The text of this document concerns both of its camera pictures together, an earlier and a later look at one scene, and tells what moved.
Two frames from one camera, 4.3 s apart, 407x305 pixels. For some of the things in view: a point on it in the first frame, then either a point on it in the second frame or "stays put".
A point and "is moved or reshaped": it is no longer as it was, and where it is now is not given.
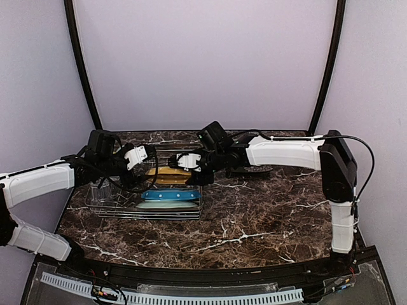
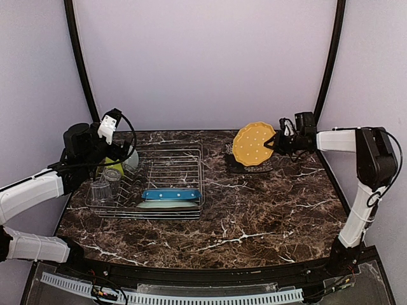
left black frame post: (72, 28) stays put
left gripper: (128, 175) -> (118, 150)
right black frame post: (331, 74) stays put
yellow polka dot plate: (168, 175) is moved or reshaped
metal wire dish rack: (172, 197) stays put
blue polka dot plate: (171, 194) stays put
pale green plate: (168, 204) stays put
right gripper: (197, 177) -> (283, 142)
